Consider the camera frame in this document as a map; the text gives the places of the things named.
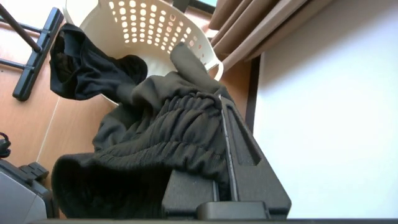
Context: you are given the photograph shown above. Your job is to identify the white laundry basket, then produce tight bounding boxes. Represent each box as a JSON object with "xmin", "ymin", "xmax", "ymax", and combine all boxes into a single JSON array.
[{"xmin": 63, "ymin": 0, "xmax": 224, "ymax": 106}]

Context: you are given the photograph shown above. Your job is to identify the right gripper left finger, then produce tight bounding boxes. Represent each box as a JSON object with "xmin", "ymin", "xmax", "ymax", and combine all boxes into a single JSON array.
[{"xmin": 161, "ymin": 169, "xmax": 219, "ymax": 219}]

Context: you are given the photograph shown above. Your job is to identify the brown curtain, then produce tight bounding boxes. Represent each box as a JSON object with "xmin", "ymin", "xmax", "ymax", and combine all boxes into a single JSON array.
[{"xmin": 207, "ymin": 0, "xmax": 335, "ymax": 72}]

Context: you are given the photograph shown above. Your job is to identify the black shorts with white cords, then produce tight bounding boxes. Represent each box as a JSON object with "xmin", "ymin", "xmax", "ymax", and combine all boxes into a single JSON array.
[{"xmin": 51, "ymin": 42, "xmax": 234, "ymax": 220}]

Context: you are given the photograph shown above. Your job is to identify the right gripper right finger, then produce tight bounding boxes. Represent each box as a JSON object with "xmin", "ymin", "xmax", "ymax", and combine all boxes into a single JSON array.
[{"xmin": 219, "ymin": 95, "xmax": 292, "ymax": 219}]

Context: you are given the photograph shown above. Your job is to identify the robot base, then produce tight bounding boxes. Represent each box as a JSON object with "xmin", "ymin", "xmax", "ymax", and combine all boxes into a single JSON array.
[{"xmin": 0, "ymin": 132, "xmax": 60, "ymax": 220}]

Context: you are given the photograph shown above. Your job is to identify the window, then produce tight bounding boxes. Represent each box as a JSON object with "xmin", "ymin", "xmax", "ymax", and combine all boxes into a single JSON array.
[{"xmin": 172, "ymin": 0, "xmax": 218, "ymax": 16}]

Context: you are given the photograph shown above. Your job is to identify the black garment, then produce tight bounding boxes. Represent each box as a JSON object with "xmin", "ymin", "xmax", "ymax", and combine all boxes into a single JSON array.
[{"xmin": 49, "ymin": 23, "xmax": 149, "ymax": 101}]

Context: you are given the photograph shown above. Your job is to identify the black clothes rack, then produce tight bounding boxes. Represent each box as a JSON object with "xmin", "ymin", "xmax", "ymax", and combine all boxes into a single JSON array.
[{"xmin": 0, "ymin": 2, "xmax": 65, "ymax": 102}]

